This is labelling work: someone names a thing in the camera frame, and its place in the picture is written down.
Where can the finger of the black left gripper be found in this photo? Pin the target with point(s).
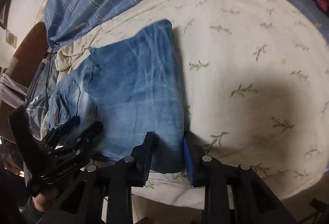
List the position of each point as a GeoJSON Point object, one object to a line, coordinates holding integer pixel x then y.
{"type": "Point", "coordinates": [82, 145]}
{"type": "Point", "coordinates": [54, 135]}

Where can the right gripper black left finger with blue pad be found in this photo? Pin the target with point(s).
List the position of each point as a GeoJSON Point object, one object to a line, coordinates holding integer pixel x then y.
{"type": "Point", "coordinates": [131, 171]}

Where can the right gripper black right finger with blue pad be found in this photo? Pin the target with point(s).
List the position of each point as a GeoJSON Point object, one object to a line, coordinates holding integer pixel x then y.
{"type": "Point", "coordinates": [205, 171]}

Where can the blue denim jeans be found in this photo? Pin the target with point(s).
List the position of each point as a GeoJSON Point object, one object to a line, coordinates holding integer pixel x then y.
{"type": "Point", "coordinates": [132, 87]}

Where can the person's left hand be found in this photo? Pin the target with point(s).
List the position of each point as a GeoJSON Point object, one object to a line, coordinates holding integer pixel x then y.
{"type": "Point", "coordinates": [45, 200]}

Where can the brown wooden headboard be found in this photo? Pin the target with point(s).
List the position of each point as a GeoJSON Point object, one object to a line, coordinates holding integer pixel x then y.
{"type": "Point", "coordinates": [23, 67]}

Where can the cream leaf-print comforter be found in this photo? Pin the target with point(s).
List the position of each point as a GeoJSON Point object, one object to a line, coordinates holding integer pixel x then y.
{"type": "Point", "coordinates": [256, 79]}

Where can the red black device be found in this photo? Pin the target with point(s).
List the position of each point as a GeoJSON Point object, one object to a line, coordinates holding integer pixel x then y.
{"type": "Point", "coordinates": [323, 5]}

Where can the wall switch plate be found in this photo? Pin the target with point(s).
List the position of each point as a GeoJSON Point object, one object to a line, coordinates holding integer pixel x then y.
{"type": "Point", "coordinates": [11, 39]}

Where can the framed wall painting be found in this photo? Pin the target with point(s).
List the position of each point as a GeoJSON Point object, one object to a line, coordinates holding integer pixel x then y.
{"type": "Point", "coordinates": [4, 14]}

